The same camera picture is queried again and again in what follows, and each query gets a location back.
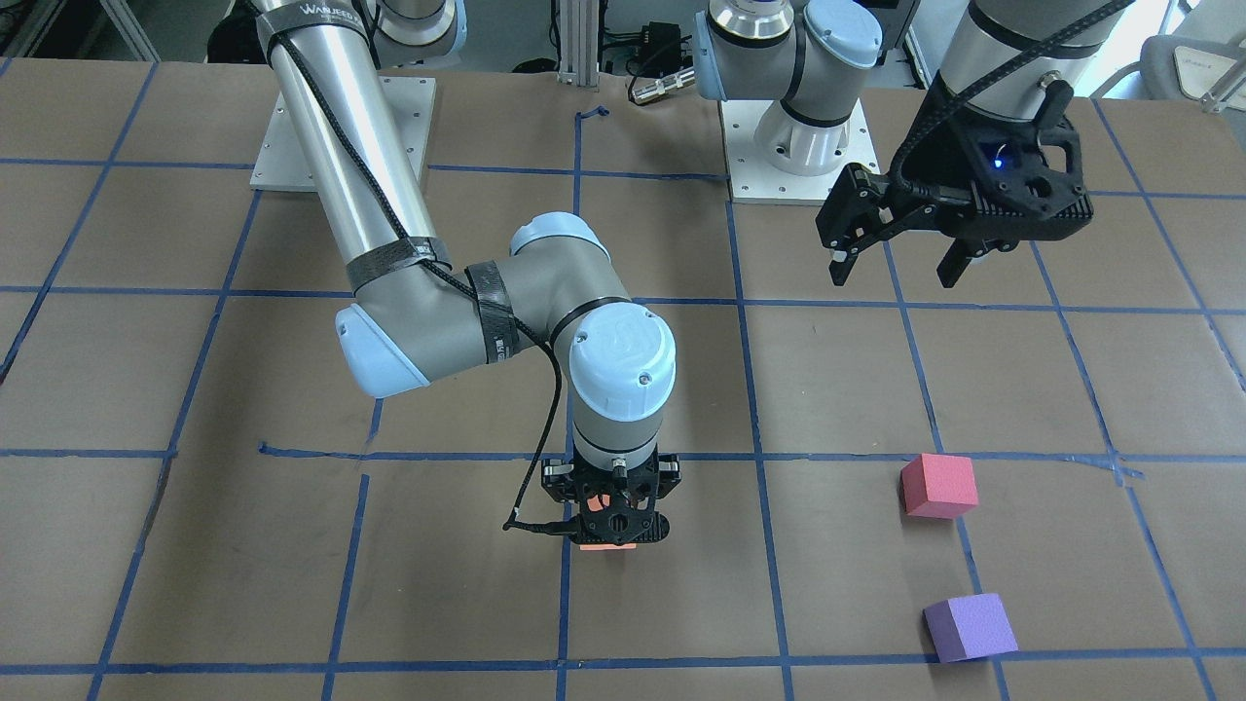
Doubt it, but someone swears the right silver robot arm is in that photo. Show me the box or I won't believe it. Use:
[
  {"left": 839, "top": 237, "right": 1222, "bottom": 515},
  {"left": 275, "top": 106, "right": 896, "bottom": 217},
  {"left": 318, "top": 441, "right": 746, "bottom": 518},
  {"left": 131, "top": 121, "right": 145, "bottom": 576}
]
[{"left": 244, "top": 1, "right": 680, "bottom": 549}]

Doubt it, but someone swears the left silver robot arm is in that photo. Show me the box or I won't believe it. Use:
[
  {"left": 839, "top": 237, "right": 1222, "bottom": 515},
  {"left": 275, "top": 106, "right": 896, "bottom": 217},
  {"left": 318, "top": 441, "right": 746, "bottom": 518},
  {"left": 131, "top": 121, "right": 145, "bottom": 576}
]
[{"left": 692, "top": 1, "right": 1125, "bottom": 288}]

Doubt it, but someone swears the orange foam block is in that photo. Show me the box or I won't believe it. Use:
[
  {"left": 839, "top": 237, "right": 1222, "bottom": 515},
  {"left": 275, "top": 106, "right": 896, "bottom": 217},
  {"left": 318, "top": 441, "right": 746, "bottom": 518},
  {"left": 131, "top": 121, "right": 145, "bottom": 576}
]
[{"left": 577, "top": 496, "right": 637, "bottom": 553}]

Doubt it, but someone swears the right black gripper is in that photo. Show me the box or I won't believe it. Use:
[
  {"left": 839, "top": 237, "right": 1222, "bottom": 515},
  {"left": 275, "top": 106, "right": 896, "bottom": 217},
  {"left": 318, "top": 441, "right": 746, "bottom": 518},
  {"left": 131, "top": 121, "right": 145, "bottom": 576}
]
[{"left": 541, "top": 453, "right": 682, "bottom": 544}]

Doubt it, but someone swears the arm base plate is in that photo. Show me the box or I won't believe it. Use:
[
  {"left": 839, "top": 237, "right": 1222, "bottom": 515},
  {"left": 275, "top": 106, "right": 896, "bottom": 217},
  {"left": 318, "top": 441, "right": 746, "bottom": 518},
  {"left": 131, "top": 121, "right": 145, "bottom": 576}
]
[
  {"left": 719, "top": 100, "right": 881, "bottom": 205},
  {"left": 250, "top": 76, "right": 437, "bottom": 193}
]

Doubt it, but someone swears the purple foam block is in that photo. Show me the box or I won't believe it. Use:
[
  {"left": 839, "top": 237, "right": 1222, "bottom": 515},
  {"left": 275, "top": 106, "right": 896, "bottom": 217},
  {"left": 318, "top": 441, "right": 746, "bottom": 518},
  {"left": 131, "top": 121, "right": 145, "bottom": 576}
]
[{"left": 923, "top": 593, "right": 1019, "bottom": 664}]

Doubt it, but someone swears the red foam block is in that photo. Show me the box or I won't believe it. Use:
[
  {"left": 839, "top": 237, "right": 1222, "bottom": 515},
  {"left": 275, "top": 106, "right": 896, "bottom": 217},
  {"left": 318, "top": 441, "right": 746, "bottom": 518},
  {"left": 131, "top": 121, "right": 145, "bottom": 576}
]
[{"left": 900, "top": 454, "right": 981, "bottom": 519}]

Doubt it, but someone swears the aluminium frame post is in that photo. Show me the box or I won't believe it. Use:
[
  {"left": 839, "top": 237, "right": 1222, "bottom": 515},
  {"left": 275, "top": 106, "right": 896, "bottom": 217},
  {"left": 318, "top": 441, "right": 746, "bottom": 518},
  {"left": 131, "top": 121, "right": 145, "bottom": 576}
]
[{"left": 554, "top": 0, "right": 604, "bottom": 92}]

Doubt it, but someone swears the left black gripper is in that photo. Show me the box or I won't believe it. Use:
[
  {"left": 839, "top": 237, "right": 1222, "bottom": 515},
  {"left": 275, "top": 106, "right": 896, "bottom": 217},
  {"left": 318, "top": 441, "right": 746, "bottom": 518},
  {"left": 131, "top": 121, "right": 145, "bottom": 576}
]
[{"left": 816, "top": 78, "right": 1094, "bottom": 288}]

